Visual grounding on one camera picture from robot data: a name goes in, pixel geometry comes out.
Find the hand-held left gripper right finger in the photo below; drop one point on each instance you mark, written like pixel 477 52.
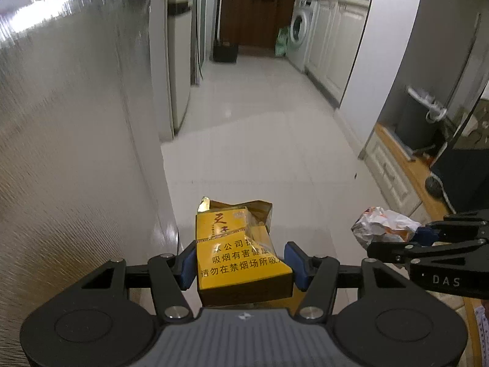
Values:
pixel 296 269

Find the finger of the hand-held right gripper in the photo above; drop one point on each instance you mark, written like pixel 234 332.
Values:
pixel 393 251
pixel 429 236

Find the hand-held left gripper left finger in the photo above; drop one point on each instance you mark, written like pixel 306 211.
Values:
pixel 187 269

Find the white paper wrapper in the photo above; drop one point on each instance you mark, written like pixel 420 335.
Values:
pixel 382 223

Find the yellow cigarette pack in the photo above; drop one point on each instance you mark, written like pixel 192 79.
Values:
pixel 237 263

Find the dark furniture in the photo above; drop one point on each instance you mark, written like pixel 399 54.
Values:
pixel 462 172

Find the white panelled low cabinet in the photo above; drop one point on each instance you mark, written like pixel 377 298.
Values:
pixel 389 172

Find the white refrigerator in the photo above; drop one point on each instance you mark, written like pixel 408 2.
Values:
pixel 177 65

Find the white kitchen base cabinets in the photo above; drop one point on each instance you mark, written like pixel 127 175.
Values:
pixel 336 46

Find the black bin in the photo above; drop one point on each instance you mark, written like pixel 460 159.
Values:
pixel 225 51

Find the green bag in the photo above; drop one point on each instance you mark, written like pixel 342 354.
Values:
pixel 282 42

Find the white washing machine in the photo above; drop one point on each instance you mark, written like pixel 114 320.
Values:
pixel 301 32

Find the brown wooden door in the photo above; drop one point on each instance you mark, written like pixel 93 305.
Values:
pixel 244 7

